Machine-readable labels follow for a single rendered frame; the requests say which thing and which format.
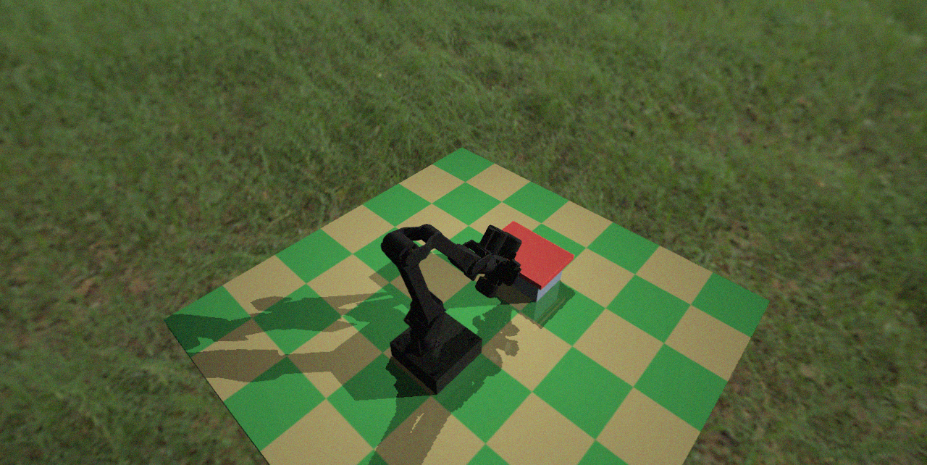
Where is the red rectangular lid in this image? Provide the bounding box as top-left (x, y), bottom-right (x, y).
top-left (502, 221), bottom-right (574, 290)

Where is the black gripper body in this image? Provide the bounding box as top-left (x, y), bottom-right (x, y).
top-left (475, 232), bottom-right (522, 298)

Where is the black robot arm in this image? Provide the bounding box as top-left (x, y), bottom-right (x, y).
top-left (380, 224), bottom-right (521, 356)

